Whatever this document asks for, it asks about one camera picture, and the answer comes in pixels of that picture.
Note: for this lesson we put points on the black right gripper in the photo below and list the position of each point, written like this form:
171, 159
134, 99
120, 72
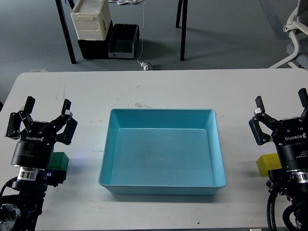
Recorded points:
290, 136

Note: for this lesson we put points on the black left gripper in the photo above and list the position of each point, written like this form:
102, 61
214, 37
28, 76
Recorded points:
36, 142

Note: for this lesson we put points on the green block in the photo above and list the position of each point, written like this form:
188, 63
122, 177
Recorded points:
59, 161

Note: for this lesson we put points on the yellow block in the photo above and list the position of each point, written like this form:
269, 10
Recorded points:
267, 162

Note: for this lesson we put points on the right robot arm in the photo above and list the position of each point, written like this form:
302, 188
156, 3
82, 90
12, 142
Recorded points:
295, 216

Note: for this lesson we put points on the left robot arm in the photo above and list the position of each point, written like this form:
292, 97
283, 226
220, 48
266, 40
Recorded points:
22, 197

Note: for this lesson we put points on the light blue plastic box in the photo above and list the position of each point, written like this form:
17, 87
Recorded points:
162, 151

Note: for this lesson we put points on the black storage crate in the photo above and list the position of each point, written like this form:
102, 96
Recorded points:
96, 49

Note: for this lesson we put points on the white office chair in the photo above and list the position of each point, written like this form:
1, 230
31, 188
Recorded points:
296, 24

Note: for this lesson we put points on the black open bin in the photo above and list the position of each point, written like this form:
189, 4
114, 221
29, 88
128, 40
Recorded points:
123, 41

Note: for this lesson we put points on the white plastic crate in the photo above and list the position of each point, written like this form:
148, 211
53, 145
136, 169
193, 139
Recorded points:
91, 19

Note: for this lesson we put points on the white power adapter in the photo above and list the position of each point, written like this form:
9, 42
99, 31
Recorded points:
147, 66

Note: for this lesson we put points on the black left table leg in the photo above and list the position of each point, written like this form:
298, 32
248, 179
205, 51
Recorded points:
67, 38

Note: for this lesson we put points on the black table leg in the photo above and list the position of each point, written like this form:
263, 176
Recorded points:
182, 10
67, 38

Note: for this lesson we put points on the black right table leg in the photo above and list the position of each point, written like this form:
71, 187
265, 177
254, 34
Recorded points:
182, 10

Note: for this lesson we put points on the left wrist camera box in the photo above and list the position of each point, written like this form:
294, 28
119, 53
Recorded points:
52, 177

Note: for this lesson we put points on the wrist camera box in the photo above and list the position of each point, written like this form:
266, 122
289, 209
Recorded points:
278, 175
52, 177

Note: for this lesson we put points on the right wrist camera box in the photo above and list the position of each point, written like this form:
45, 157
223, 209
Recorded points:
278, 175

